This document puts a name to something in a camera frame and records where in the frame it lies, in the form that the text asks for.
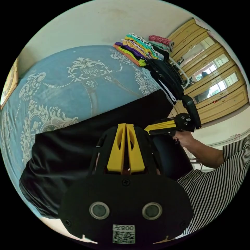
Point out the person's right hand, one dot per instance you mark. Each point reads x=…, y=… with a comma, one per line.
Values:
x=184, y=139

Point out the person's body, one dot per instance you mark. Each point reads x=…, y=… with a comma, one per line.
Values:
x=218, y=191

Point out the person's right forearm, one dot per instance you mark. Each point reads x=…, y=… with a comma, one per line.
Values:
x=207, y=154

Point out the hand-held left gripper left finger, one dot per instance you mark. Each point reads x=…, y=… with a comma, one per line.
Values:
x=115, y=156

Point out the wooden framed picture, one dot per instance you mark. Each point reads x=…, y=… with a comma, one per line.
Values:
x=8, y=86

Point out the yellow wooden cupboard with mirrors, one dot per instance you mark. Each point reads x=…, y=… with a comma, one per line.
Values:
x=218, y=78

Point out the pile of clothes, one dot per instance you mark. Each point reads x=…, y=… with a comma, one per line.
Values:
x=156, y=58

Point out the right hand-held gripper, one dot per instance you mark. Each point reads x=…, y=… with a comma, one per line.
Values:
x=183, y=122

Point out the black pants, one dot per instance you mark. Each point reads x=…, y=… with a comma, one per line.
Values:
x=64, y=148

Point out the bed with blue patterned quilt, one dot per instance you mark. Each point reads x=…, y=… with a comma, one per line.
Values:
x=64, y=82

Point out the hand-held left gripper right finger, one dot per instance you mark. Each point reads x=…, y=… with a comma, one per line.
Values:
x=136, y=158

